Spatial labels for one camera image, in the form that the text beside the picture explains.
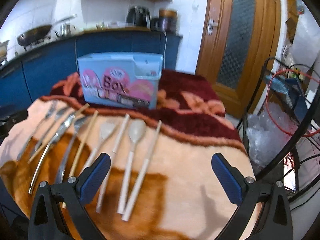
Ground steel fork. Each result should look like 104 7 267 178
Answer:
29 106 69 158
16 100 57 161

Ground steel knife gold handle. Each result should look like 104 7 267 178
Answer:
28 112 77 196

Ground wooden chopstick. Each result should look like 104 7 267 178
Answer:
28 103 89 163
68 110 99 178

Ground steel spoon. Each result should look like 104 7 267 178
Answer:
55 116 88 184

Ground white plastic chopstick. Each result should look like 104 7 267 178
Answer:
96 113 130 213
121 120 162 222

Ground beige plastic spoon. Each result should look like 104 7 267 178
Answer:
117 119 146 214
82 121 118 171

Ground blue kitchen base cabinet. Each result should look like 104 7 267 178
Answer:
1 30 183 112

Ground black metal cart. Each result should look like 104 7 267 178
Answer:
236 56 320 203

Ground black wok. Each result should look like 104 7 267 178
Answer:
16 14 77 47

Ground clear plastic bag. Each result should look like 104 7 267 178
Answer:
246 102 297 168

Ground steel kettle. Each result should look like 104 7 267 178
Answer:
55 23 76 38

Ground plush floral blanket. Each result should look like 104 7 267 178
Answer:
1 70 254 239

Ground blue chopstick box holder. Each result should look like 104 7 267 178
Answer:
77 53 163 109

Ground black air fryer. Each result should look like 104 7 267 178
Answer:
126 6 151 29

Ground wooden door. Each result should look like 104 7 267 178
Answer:
196 0 280 119

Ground red cable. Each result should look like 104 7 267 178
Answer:
265 69 320 138

